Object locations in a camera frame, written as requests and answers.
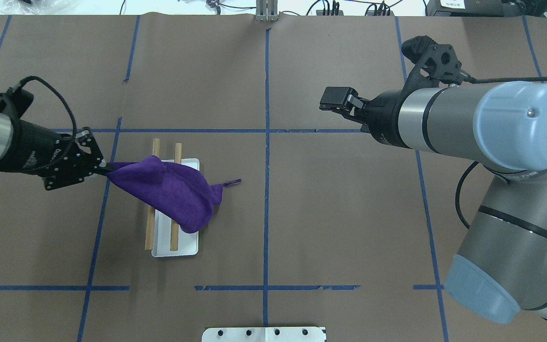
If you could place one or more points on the aluminium extrusion post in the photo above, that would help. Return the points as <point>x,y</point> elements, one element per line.
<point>266,10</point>

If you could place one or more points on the grey robot arm Robotiq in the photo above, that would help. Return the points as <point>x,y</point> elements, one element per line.
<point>501,265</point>

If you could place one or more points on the wooden rack rod inner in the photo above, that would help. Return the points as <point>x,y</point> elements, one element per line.
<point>174,228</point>

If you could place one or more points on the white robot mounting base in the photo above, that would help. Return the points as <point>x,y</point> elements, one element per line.
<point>265,334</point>

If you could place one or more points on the purple microfiber towel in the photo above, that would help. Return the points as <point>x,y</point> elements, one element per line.
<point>178,191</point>

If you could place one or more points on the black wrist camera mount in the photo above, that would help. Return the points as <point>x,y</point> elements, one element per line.
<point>15,101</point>

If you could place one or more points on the clear plastic bag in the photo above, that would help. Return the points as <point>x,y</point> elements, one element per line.
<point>38,7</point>

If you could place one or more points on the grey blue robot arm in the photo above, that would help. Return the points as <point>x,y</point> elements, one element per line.
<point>8,126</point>

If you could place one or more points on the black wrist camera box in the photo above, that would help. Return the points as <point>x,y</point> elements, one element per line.
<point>434,64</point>

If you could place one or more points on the white rack base tray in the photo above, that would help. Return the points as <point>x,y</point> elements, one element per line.
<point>188,244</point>

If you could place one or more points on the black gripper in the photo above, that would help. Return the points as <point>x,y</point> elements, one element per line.
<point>30,146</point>

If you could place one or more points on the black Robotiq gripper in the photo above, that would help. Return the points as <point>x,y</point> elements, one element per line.
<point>385,118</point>

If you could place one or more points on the black electronics box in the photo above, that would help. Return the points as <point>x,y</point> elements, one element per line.
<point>486,8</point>

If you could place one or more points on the black power strip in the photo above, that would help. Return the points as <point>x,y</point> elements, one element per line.
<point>330,8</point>

